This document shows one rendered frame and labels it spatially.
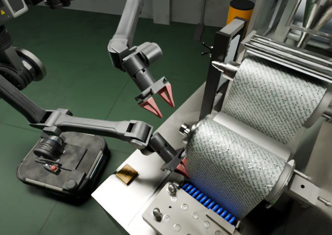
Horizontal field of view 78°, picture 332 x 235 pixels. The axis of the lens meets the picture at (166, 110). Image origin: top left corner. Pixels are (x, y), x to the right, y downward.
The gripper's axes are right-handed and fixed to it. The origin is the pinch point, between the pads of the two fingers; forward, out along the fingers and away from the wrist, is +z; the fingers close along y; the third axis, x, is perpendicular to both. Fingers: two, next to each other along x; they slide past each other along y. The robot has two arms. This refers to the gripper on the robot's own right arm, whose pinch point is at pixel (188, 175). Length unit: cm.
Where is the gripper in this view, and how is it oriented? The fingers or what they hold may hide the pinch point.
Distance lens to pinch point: 79.2
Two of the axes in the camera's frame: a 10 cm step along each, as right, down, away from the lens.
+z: 6.8, 7.4, 0.3
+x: 4.0, -3.3, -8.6
